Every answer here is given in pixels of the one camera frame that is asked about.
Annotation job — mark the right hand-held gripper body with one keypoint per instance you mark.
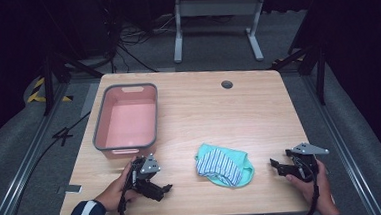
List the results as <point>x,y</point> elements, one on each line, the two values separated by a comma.
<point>303,164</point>

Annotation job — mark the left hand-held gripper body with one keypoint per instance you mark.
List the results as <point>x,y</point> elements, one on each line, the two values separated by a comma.
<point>147,177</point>

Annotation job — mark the teal striped cloth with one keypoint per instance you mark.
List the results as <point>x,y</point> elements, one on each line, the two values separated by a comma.
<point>220,165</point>

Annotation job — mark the pink plastic basin grey rim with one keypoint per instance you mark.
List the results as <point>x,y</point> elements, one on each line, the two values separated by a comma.
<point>129,121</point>

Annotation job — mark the person's right hand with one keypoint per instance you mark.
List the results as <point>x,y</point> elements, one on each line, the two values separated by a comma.
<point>320,189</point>

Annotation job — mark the person's left hand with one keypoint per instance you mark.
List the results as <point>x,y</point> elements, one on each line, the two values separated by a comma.
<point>115,192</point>

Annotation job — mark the grey floor tape patch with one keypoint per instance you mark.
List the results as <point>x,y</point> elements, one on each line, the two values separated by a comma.
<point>70,189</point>

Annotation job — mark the black metal stand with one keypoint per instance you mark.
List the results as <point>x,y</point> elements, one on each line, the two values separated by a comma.
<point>59,72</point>
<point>311,63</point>

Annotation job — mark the yellow black floor tape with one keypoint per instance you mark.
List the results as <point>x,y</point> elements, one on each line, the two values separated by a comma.
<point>35,95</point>

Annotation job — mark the aluminium floor rail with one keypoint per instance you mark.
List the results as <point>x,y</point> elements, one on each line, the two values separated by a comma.
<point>22,178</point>
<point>344,151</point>

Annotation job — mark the white metal desk frame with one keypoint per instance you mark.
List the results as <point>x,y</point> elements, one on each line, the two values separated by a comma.
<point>217,7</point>

